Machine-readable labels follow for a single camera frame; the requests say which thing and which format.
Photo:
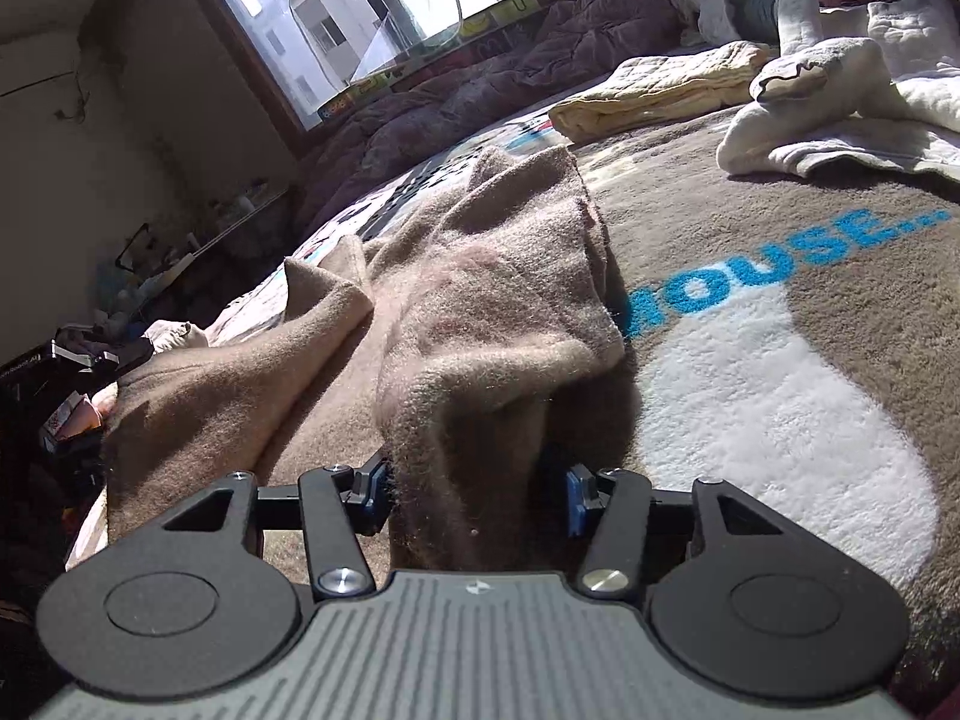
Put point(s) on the white garment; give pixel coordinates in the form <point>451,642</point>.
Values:
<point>825,90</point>

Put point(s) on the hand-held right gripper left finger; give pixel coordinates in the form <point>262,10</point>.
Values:
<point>381,499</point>

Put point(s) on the window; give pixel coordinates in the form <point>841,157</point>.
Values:
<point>360,7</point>

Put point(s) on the cluttered side table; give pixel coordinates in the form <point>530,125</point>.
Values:
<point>225,225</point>

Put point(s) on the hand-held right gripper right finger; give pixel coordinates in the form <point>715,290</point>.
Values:
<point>576,502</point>

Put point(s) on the purple quilt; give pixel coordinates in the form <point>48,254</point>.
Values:
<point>465,90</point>

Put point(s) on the beige fuzzy sweater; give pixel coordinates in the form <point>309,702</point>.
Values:
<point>465,300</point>

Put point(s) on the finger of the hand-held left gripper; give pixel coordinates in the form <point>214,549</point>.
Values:
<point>124,356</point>

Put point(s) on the colourful printed strip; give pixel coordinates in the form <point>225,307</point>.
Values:
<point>480,22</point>

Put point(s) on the yellow folded cloth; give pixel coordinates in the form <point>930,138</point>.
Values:
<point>660,90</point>

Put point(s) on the cream pillow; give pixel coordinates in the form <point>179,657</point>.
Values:
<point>176,334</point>

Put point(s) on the brown printed blanket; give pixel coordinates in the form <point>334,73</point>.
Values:
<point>750,390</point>

